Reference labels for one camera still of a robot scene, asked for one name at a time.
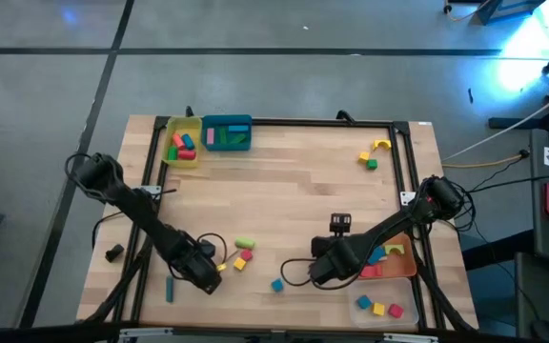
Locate small black clamp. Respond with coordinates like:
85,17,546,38
104,243,126,264

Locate clear plastic bin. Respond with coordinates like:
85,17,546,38
348,277,421,331

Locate black stand foot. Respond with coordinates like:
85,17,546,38
487,115,549,131

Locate white hanging hose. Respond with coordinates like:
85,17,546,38
440,80,549,163

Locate silver crossbar bracket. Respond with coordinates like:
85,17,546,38
382,333,440,343
119,327,174,340

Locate blue plastic bin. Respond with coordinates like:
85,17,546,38
200,113,254,152

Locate yellow plastic bin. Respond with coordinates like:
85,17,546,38
162,115,204,169

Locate black aluminium rig frame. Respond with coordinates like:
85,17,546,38
81,115,478,334

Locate orange plastic bin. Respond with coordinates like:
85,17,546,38
350,232,418,281

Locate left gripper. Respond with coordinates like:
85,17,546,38
174,239,224,295

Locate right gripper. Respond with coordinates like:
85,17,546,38
310,212,366,289

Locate black rig crossbar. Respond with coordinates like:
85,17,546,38
0,322,549,343

